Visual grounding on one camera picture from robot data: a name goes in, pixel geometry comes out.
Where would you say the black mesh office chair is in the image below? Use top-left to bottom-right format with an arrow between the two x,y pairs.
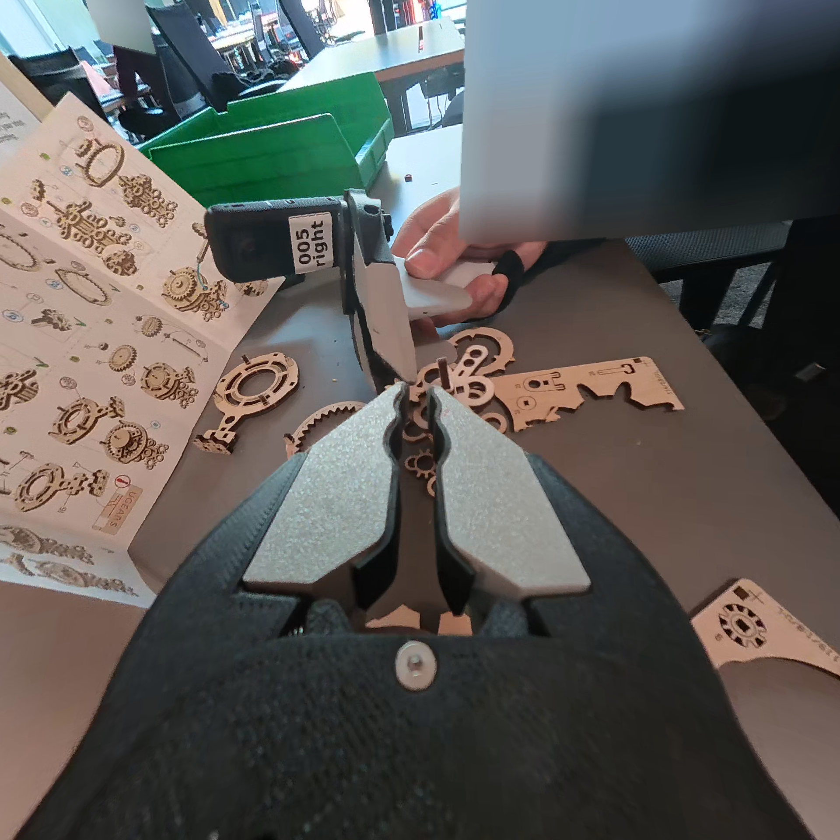
626,222 -> 791,284

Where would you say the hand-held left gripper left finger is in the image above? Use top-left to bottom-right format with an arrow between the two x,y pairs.
241,382 -> 409,610

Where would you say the wooden internal gear ring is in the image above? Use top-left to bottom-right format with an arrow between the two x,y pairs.
283,400 -> 368,460

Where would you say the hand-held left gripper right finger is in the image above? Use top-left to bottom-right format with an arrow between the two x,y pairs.
427,386 -> 592,616

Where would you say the long wooden parts sheet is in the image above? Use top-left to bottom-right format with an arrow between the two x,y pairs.
489,356 -> 685,433

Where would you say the wooden gear axle assembly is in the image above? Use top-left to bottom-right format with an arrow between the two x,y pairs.
400,346 -> 509,500

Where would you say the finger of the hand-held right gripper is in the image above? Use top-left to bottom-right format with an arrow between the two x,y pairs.
353,258 -> 420,395

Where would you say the white printed paper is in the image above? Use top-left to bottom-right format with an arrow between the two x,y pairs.
0,82 -> 42,147

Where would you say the white office table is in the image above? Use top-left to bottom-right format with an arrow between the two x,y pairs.
282,16 -> 467,86

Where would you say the person's right hand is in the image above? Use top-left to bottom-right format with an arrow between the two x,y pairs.
392,187 -> 546,327

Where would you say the printed assembly instruction sheet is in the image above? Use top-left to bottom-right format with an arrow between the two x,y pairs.
0,92 -> 286,608

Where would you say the triangular wooden parts sheet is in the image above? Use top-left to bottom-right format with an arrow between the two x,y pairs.
689,577 -> 840,680

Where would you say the round wooden frame with stem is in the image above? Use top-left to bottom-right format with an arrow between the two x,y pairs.
193,351 -> 303,455

